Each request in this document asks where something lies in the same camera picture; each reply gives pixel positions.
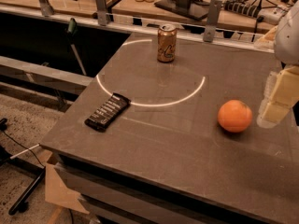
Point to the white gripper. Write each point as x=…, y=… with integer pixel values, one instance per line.
x=288, y=39

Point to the metal bracket left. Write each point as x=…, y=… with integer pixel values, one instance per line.
x=46, y=8

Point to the black monitor stand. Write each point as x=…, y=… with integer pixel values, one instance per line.
x=185, y=8

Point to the orange fruit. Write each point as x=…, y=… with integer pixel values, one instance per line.
x=234, y=116

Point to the power strip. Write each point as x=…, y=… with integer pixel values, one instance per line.
x=271, y=16

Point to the black tripod leg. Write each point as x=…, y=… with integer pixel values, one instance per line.
x=21, y=205

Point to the metal bracket middle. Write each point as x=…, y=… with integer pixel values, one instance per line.
x=102, y=17

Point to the orange soda can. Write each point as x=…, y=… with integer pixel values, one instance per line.
x=167, y=38

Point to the black snack bar wrapper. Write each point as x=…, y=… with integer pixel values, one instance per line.
x=104, y=115

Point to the metal bracket right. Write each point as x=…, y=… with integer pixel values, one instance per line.
x=212, y=20

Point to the metal bracket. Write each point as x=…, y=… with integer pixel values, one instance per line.
x=212, y=20
x=46, y=8
x=102, y=17

